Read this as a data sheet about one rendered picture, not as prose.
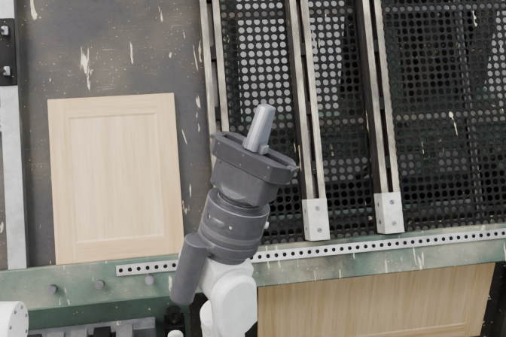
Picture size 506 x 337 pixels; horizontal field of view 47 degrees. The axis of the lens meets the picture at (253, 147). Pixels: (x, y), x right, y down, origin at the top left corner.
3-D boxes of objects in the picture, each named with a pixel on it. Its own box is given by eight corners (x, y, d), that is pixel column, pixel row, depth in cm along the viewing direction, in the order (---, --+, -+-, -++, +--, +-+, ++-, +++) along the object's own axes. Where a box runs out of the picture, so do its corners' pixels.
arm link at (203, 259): (275, 240, 80) (253, 307, 84) (234, 201, 88) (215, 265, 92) (205, 247, 73) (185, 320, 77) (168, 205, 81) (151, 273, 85)
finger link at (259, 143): (272, 104, 76) (260, 147, 78) (260, 107, 74) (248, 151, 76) (283, 109, 76) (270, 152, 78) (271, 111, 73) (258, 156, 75)
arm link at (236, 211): (278, 175, 70) (251, 258, 74) (311, 161, 79) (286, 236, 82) (197, 135, 76) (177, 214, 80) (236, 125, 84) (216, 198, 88)
